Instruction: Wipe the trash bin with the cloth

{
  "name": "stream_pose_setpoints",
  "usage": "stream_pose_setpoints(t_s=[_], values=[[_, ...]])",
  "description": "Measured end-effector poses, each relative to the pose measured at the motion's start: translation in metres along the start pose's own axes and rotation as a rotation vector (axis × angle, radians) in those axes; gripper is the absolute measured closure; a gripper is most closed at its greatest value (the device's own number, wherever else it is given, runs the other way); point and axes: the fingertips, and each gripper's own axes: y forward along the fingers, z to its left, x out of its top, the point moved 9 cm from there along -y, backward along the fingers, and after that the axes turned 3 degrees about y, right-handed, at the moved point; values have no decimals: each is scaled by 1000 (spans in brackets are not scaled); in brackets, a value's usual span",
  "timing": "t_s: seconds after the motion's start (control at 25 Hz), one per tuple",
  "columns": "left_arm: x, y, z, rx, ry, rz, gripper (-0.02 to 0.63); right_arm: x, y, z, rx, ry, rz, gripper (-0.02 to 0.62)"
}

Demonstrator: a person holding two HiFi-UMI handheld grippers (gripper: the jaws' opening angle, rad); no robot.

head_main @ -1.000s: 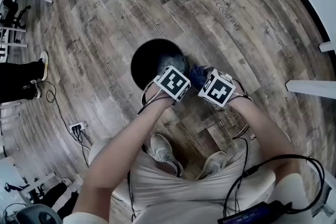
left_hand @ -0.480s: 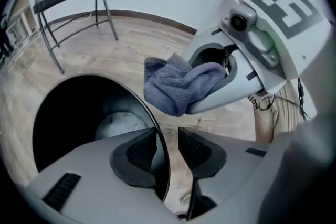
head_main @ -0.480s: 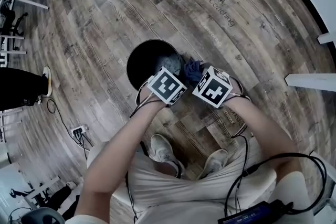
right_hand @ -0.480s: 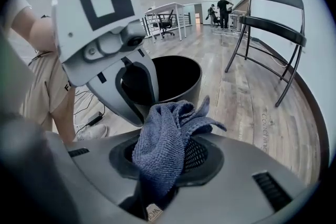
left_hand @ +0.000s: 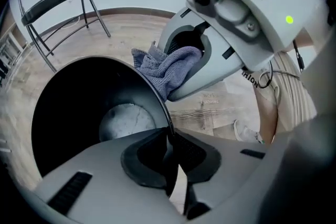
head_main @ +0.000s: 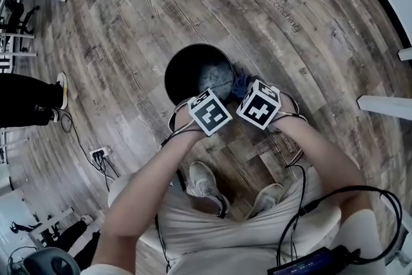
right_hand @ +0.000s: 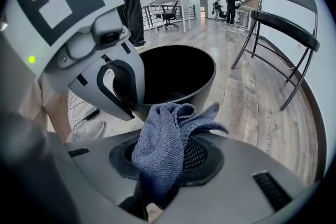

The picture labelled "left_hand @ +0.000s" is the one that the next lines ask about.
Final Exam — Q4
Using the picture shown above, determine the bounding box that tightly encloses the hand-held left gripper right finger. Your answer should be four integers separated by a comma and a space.
167, 127, 275, 221

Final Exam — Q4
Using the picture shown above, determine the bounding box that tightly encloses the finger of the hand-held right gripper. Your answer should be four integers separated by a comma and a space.
158, 6, 211, 57

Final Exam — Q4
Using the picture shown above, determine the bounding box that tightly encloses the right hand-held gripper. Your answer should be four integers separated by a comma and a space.
167, 0, 329, 102

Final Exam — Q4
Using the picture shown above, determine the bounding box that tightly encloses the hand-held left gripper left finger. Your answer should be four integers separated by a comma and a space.
34, 127, 175, 224

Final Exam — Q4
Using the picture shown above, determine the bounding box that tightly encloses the dark blue cloth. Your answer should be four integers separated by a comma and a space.
130, 40, 203, 102

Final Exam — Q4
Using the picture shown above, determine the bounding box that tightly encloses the black round bin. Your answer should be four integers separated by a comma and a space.
30, 55, 179, 199

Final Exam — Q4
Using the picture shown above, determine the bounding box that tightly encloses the person's right forearm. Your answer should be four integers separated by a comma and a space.
287, 27, 316, 55

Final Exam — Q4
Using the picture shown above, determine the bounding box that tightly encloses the person's left light shoe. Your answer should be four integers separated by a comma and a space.
233, 119, 265, 144

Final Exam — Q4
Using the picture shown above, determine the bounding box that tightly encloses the person's left leg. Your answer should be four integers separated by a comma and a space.
256, 85, 279, 145

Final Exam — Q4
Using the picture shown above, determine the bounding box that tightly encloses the person in beige clothes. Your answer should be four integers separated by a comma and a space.
241, 52, 319, 134

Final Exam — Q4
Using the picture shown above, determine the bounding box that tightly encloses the black folding chair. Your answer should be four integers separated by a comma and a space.
17, 0, 111, 73

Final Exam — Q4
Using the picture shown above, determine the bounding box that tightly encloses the white table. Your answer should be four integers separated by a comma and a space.
0, 31, 27, 83

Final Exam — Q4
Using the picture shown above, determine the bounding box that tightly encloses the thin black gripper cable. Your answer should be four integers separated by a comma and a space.
258, 39, 306, 89

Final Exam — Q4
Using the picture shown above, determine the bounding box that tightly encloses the white cable by wall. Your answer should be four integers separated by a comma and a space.
59, 15, 82, 33

